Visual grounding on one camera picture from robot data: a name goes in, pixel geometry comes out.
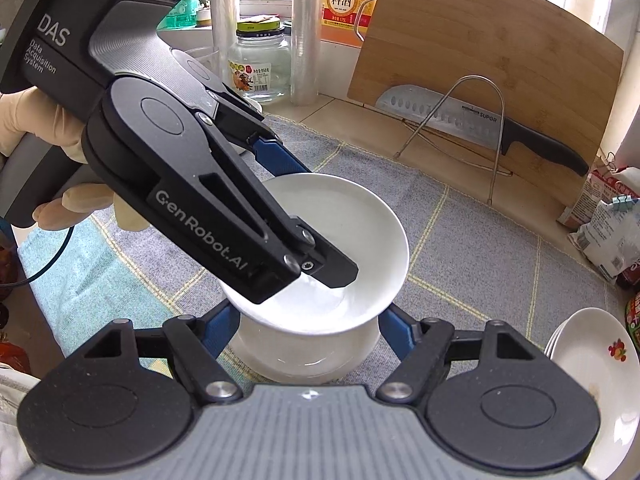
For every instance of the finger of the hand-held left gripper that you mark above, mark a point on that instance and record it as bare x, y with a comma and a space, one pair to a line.
280, 155
225, 210

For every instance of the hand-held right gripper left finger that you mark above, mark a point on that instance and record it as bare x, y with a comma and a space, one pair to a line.
220, 327

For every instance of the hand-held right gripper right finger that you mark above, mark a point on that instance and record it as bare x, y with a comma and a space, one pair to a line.
395, 330

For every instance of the stained white fruit-print plate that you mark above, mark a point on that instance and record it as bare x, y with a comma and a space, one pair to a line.
590, 410

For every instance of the person's left hand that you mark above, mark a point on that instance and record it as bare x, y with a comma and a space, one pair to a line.
45, 130

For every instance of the glass jar with yellow-green lid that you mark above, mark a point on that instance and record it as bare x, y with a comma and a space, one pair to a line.
260, 65

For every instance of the grey and teal checked towel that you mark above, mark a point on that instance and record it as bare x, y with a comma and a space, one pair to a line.
475, 270

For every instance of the green dish soap bottle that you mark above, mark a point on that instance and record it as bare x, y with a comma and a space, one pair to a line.
180, 21

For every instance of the tall plastic wrap roll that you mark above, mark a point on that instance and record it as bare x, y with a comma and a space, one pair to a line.
306, 35

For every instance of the short plastic wrap roll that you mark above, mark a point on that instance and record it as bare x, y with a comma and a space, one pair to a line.
223, 20

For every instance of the orange cooking wine bottle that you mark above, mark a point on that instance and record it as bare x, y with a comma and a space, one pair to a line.
345, 5

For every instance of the white blue-print bag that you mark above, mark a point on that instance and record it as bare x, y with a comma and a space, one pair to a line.
607, 245

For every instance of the bamboo cutting board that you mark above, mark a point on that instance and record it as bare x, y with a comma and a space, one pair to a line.
475, 35

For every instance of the white cloth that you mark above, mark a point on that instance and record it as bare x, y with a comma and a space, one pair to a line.
12, 425

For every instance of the green round tin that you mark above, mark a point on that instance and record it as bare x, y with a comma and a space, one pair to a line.
634, 317

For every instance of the teal binder clip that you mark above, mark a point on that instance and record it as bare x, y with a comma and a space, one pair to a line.
621, 203

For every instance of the metal binder clip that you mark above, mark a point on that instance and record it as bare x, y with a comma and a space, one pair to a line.
611, 162

